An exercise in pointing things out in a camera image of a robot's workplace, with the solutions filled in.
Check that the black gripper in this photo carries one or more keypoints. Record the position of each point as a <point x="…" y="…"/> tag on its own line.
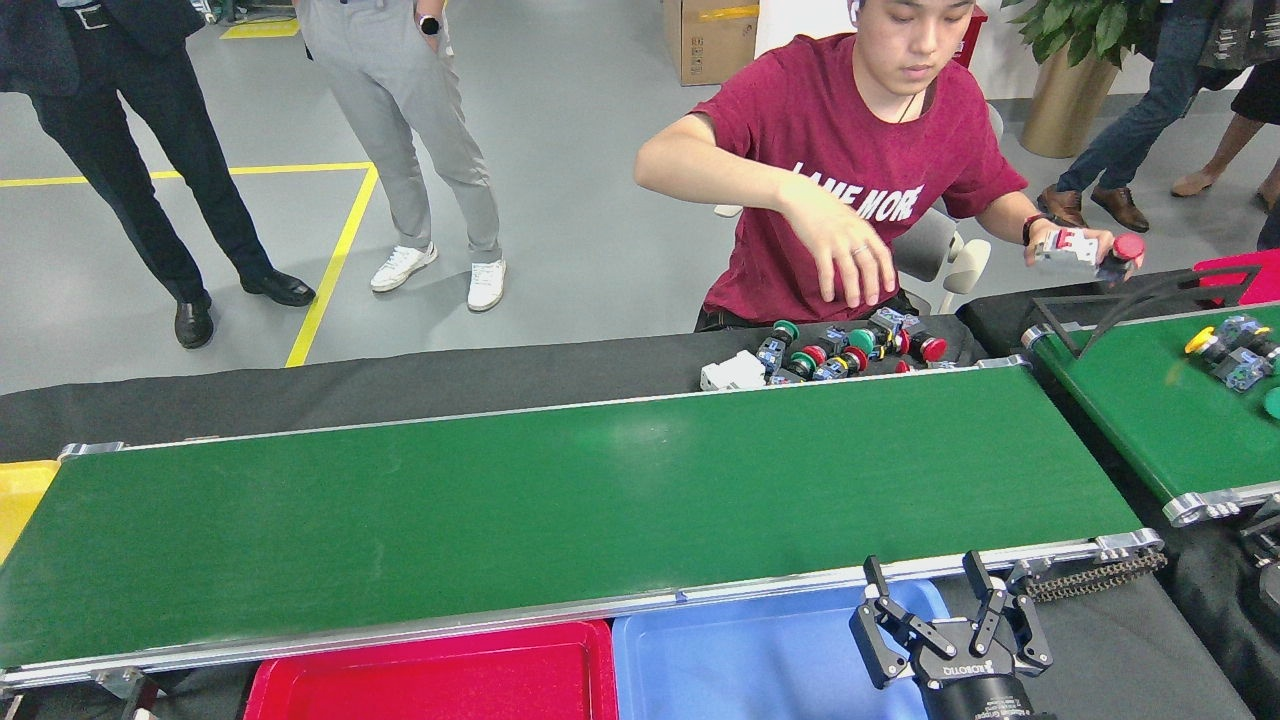
<point x="975" y="690"/>

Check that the white circuit breaker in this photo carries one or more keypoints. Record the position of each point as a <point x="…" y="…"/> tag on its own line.
<point x="730" y="375"/>
<point x="1075" y="255"/>

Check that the yellow cap push button switch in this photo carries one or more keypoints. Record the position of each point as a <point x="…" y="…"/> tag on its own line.
<point x="1198" y="342"/>

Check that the seated person's left forearm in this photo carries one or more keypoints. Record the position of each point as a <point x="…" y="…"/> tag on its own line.
<point x="1000" y="215"/>

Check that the seated person's right forearm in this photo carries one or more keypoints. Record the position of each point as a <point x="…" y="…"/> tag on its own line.
<point x="710" y="180"/>

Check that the blue plastic tray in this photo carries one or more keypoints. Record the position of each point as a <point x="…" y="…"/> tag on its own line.
<point x="740" y="660"/>

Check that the green belt conveyor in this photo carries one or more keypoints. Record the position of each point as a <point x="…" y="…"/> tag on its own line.
<point x="500" y="500"/>
<point x="1130" y="410"/>

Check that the red plastic tray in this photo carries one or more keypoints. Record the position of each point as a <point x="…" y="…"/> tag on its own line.
<point x="420" y="680"/>

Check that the yellow plastic tray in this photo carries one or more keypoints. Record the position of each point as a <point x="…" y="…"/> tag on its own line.
<point x="20" y="500"/>

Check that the seated person's right hand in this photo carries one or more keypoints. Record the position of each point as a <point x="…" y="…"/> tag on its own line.
<point x="845" y="245"/>

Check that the seated person's left hand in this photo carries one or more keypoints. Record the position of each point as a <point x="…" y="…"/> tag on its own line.
<point x="1048" y="236"/>

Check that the dark wristwatch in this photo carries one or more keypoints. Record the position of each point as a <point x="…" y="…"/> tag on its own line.
<point x="429" y="25"/>
<point x="1030" y="228"/>

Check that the red plastic bin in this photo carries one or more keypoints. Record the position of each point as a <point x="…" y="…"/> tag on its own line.
<point x="1262" y="285"/>

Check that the seated person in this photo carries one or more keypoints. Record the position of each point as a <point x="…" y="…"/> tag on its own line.
<point x="850" y="120"/>

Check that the gold plant pot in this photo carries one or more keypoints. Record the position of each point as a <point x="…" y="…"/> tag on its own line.
<point x="1065" y="110"/>

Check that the standing person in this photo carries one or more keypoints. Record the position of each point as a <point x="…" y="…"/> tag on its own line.
<point x="100" y="120"/>
<point x="1150" y="110"/>
<point x="400" y="100"/>
<point x="1255" y="100"/>

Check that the red fire extinguisher cabinet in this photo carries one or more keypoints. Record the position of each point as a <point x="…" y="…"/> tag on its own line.
<point x="972" y="40"/>

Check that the brown cardboard box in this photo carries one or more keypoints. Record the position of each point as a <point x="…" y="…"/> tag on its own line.
<point x="710" y="45"/>

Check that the black bracket frame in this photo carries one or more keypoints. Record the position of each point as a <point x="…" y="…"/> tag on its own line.
<point x="1056" y="328"/>

